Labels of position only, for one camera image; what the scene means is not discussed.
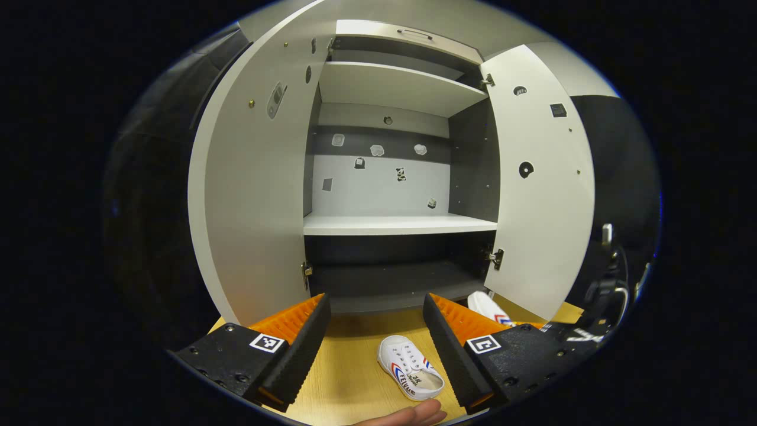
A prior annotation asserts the white cabinet drawer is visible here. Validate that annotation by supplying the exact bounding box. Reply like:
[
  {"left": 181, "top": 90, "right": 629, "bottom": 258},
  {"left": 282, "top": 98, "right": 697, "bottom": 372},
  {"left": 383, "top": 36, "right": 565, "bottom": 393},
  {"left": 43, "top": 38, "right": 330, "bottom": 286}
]
[{"left": 335, "top": 20, "right": 485, "bottom": 65}]

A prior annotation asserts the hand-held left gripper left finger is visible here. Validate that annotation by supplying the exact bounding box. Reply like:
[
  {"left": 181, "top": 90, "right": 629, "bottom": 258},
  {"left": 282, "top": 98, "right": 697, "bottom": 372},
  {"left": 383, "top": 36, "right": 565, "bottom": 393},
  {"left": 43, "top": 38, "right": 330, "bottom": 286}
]
[{"left": 169, "top": 293, "right": 332, "bottom": 414}]

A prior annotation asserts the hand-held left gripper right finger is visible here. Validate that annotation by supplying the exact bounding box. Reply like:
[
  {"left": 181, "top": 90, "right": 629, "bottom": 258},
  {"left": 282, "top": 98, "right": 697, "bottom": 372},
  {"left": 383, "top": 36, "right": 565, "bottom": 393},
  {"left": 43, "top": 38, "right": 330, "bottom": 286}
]
[{"left": 422, "top": 292, "right": 598, "bottom": 415}]

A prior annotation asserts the white striped canvas shoe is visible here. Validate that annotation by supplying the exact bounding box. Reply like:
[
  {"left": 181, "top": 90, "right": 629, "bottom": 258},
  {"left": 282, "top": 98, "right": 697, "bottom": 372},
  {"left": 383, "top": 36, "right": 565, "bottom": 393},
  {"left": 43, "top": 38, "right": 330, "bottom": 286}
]
[
  {"left": 467, "top": 291, "right": 516, "bottom": 327},
  {"left": 377, "top": 335, "right": 446, "bottom": 402}
]

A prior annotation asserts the white cabinet door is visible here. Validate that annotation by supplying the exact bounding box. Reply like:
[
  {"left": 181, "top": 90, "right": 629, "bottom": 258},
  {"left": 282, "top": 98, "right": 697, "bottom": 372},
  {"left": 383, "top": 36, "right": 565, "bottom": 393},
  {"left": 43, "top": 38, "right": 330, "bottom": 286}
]
[
  {"left": 480, "top": 44, "right": 596, "bottom": 322},
  {"left": 187, "top": 0, "right": 332, "bottom": 327}
]

